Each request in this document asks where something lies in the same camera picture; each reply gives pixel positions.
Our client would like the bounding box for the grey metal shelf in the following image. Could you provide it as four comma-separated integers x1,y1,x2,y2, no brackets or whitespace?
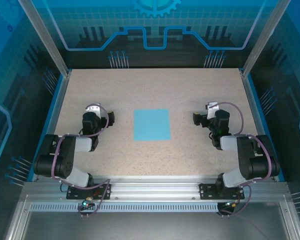
22,211,290,240

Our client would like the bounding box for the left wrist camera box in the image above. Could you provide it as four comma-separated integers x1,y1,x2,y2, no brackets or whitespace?
85,104,101,113

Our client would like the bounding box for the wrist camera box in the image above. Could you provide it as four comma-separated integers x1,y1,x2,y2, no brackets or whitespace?
85,104,101,113
205,101,220,120

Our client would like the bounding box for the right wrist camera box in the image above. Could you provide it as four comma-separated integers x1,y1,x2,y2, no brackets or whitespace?
205,101,220,120

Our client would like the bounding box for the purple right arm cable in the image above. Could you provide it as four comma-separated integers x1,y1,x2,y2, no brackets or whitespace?
213,101,276,218

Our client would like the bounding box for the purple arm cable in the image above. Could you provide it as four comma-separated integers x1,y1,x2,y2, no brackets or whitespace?
213,101,276,218
51,103,112,218

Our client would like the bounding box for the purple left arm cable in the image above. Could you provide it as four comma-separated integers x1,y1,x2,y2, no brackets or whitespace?
51,103,112,218

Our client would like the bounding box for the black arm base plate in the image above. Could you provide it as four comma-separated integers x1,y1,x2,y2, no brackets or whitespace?
66,183,112,200
198,183,245,200

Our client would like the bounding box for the aluminium front rail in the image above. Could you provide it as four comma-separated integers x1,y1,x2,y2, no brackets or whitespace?
23,174,290,202

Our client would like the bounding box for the cable connector green light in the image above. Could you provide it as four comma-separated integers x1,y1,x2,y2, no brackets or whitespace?
80,196,95,209
223,199,241,210

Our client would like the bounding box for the aluminium corner post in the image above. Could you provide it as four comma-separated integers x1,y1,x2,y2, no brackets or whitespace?
240,0,293,78
17,0,73,78

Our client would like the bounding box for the slotted grey cable duct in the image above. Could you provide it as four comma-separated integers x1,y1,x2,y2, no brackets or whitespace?
29,202,220,213

